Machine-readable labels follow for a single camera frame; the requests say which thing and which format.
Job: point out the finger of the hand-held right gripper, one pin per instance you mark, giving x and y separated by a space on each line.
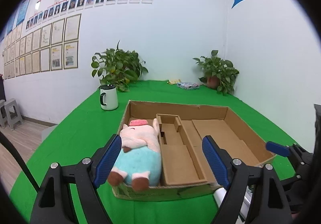
275 148

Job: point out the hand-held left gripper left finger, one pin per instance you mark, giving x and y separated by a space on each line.
107 161

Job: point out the small plant in brown pot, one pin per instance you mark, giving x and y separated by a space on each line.
215 68

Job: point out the yellow packet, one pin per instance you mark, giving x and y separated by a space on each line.
174 81

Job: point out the white tube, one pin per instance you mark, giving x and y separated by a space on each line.
219 195

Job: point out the pig plush toy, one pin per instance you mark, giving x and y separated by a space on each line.
140 163

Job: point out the grey plastic stool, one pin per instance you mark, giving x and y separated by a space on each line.
13 113
2 112

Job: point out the wall of framed certificates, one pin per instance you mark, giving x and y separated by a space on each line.
57 45

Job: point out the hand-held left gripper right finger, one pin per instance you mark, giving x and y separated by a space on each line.
215 161

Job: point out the large leafy potted plant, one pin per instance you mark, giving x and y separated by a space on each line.
117 66

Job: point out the dark cabinet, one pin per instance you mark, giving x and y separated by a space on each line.
2 89

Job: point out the cardboard box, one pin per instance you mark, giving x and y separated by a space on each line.
225 133

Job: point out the green table cloth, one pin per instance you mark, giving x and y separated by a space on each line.
75 126

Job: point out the narrow blue wall poster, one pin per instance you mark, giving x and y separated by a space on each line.
23 9

